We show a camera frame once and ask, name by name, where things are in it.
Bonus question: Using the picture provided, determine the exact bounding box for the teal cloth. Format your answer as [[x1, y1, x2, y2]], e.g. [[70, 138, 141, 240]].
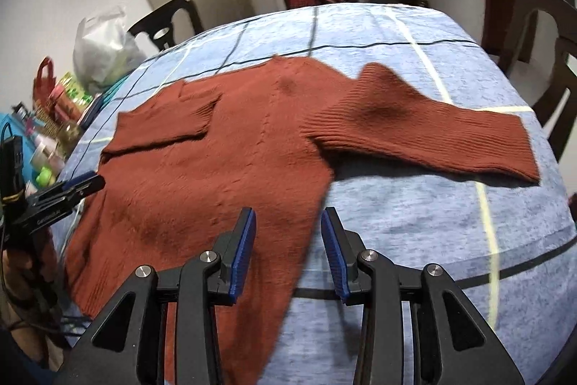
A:
[[96, 76, 132, 108]]

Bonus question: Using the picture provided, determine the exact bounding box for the white plastic bag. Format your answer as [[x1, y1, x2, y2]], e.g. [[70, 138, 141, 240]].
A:
[[72, 6, 147, 95]]

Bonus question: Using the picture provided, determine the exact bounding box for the group of small bottles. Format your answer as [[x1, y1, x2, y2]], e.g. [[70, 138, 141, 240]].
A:
[[13, 103, 84, 192]]

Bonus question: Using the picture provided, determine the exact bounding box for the green printed box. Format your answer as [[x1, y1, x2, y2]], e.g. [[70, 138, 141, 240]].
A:
[[53, 71, 94, 117]]

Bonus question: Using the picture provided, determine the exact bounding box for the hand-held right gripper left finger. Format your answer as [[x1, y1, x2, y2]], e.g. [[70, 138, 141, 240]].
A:
[[54, 207, 257, 385]]

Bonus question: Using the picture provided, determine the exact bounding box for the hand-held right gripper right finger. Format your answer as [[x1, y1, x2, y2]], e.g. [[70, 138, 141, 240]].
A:
[[321, 207, 526, 385]]

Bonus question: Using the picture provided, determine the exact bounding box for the red gift bag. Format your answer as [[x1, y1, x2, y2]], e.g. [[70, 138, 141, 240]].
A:
[[33, 57, 58, 108]]

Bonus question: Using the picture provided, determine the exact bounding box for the person's left hand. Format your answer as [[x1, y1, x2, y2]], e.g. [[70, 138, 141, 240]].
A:
[[0, 232, 59, 323]]

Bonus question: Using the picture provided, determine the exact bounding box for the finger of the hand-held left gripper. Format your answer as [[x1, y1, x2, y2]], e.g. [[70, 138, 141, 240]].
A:
[[28, 171, 107, 210]]

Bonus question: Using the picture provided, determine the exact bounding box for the blue plaid tablecloth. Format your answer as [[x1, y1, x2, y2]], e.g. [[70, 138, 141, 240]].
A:
[[54, 1, 577, 385]]

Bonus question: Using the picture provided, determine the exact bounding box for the rust knitted sweater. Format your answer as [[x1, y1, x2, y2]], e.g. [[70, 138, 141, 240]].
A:
[[65, 56, 542, 385]]

